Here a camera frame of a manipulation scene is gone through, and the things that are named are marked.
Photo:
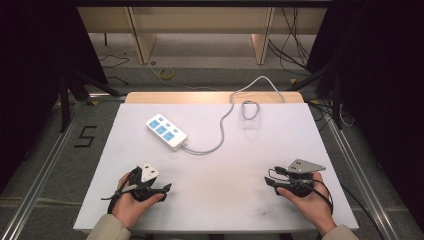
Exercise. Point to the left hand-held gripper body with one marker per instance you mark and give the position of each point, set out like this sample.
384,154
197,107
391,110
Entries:
143,186

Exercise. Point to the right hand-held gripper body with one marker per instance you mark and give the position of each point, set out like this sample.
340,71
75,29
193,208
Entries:
300,181

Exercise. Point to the white power strip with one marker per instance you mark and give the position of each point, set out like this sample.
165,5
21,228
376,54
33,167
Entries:
165,130

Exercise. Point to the person's left hand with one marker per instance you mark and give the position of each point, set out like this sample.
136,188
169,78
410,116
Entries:
128,208

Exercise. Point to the person's right hand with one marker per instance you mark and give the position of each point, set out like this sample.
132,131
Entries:
313,210

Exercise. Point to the black metal stand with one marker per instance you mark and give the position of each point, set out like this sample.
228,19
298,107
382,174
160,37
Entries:
337,100
64,106

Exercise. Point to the yellow tape roll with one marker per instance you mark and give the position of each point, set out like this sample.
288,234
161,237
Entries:
161,74

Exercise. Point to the dark curtain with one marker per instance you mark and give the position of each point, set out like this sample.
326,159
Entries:
30,83
386,83

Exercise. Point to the light wooden shelf unit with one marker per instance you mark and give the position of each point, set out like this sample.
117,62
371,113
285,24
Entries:
200,20

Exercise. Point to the metal floor rail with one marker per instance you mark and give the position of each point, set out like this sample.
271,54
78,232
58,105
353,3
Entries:
363,186
40,180

